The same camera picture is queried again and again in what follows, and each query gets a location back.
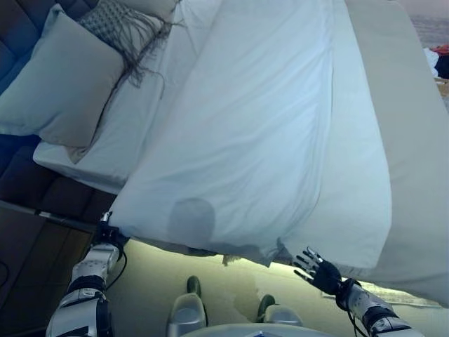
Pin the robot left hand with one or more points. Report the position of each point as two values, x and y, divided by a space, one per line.
109 233

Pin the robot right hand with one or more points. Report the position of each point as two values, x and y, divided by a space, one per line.
324 275

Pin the white duvet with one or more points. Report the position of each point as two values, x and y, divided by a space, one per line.
252 123

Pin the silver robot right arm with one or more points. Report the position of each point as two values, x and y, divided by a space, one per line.
379 312

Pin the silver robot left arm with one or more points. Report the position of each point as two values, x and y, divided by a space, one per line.
87 281

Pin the silver robot right leg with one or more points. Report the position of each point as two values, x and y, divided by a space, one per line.
280 312

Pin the wooden nightstand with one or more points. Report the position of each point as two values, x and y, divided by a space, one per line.
38 256

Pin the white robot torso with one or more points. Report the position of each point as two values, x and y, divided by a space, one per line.
252 331

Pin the white sheeted mattress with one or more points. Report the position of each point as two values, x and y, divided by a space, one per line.
133 133

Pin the large beige pillow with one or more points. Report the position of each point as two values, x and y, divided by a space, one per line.
59 87
154 6

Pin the patterned fringed cushion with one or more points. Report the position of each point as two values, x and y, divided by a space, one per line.
115 24

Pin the grey tufted headboard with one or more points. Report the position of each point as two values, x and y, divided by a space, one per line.
21 35

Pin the cardboard box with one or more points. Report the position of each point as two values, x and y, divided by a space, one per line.
442 81

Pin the red garment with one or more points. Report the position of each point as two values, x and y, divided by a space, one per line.
441 50

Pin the pale grey rug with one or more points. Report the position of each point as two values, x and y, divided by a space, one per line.
431 29

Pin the dark brown bed frame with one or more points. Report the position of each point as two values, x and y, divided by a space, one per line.
42 175

